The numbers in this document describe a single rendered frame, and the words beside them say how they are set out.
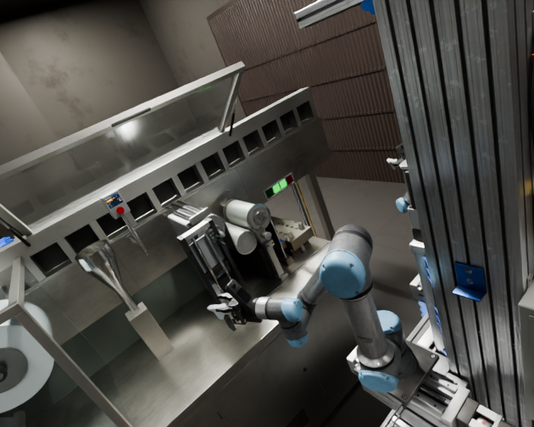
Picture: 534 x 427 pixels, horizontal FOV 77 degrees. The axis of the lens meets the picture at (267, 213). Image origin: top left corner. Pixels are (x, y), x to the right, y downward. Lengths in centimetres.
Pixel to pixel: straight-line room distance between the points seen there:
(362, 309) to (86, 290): 134
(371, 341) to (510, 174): 57
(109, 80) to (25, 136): 184
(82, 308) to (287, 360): 103
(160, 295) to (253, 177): 87
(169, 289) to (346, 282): 128
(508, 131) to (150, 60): 727
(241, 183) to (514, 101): 152
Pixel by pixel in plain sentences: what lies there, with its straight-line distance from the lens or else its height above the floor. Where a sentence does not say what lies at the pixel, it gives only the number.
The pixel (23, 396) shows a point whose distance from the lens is 144.
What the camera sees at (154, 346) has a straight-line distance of 179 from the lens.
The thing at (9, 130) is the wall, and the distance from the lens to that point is 671.
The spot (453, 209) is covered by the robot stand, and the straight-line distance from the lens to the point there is 99.
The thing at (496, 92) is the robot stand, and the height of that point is 174.
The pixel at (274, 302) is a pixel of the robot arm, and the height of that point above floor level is 125.
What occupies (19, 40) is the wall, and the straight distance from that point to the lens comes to 738.
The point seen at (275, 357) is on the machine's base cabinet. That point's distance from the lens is 174.
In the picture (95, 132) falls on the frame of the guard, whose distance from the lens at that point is 136.
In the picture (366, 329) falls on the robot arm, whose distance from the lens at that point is 105.
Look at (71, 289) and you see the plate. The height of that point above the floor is 135.
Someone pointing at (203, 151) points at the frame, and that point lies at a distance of 193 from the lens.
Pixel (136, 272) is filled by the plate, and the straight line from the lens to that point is 190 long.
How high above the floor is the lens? 197
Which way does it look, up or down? 24 degrees down
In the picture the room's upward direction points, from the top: 23 degrees counter-clockwise
